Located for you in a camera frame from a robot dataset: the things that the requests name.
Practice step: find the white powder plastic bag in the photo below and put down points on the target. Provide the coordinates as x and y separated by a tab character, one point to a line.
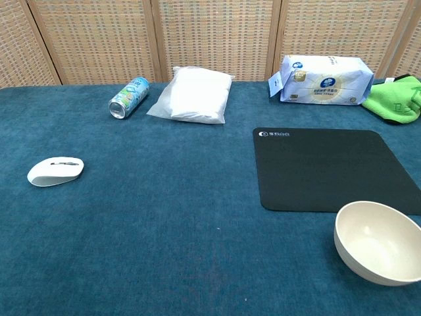
195	97

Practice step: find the woven rattan folding screen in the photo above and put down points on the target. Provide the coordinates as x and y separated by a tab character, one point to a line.
213	36

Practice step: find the white blue tissue pack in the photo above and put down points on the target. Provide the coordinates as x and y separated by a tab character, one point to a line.
325	82

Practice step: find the teal carpet table cover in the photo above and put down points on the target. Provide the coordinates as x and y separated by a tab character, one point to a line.
171	224

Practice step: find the cream plastic bowl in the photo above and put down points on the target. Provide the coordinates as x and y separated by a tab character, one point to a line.
378	243

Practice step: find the blue green drink can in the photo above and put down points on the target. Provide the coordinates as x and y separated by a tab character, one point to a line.
129	98

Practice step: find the black mouse pad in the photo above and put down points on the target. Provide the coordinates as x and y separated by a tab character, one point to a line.
322	168

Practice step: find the green microfiber cloth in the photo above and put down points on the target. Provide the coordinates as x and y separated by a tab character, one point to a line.
393	102

